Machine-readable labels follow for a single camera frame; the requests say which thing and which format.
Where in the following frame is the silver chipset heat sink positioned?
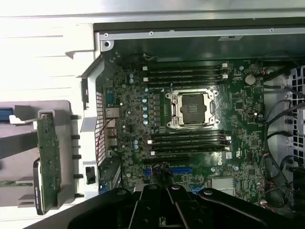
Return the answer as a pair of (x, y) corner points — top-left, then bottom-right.
(211, 177), (234, 195)

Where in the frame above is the black case lock fitting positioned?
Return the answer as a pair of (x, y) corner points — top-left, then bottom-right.
(85, 166), (97, 185)

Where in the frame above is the blue expansion slot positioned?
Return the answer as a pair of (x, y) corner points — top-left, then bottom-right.
(143, 167), (193, 176)

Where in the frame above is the long black expansion slot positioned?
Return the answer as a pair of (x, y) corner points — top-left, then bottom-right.
(142, 156), (191, 165)

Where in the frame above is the black RAM slot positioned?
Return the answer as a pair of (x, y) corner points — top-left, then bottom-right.
(142, 69), (230, 75)
(142, 74), (230, 81)
(143, 80), (230, 87)
(147, 136), (232, 144)
(142, 63), (230, 70)
(149, 143), (231, 151)
(149, 130), (231, 137)

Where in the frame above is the bare green RAM stick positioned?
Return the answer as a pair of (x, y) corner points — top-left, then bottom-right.
(0, 181), (34, 187)

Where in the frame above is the grey parts rack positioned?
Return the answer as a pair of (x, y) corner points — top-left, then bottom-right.
(0, 99), (85, 210)

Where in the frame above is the perforated metal disk bay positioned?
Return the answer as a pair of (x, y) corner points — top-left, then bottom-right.
(285, 66), (305, 165)

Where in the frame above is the metal CPU socket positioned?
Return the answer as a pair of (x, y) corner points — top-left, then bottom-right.
(164, 87), (220, 131)

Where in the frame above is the green motherboard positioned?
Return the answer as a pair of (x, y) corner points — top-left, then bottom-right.
(102, 56), (265, 208)

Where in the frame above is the hard disk with blue rails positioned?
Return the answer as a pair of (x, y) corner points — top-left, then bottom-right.
(0, 107), (14, 119)

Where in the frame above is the black open PC case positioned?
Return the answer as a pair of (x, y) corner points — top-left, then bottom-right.
(65, 22), (305, 224)

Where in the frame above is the red and black twisted wire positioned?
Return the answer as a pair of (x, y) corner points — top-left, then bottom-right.
(95, 117), (116, 158)

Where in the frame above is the case wall sticker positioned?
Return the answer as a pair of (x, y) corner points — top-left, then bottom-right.
(218, 35), (244, 42)

